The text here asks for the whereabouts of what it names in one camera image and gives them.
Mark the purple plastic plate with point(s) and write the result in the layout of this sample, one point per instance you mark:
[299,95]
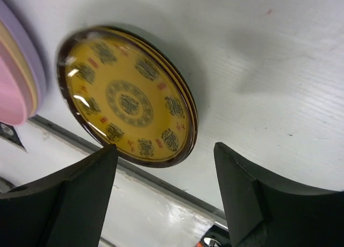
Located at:
[27,48]

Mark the metal table edge rail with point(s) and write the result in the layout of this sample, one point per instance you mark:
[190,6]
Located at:
[135,171]

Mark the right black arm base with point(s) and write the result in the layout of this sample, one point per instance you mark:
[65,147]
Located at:
[217,235]

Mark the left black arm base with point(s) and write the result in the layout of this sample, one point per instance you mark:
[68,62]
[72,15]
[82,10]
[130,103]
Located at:
[10,135]

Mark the pink plastic plate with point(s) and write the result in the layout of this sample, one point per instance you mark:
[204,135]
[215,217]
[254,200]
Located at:
[16,101]

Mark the yellow brown patterned dish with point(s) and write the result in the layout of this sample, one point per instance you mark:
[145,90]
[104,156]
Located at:
[124,91]

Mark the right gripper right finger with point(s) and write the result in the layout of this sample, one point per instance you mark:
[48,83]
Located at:
[263,208]

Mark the orange plastic plate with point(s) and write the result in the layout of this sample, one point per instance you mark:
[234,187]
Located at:
[11,46]

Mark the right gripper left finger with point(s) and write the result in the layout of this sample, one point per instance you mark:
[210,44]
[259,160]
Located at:
[65,208]

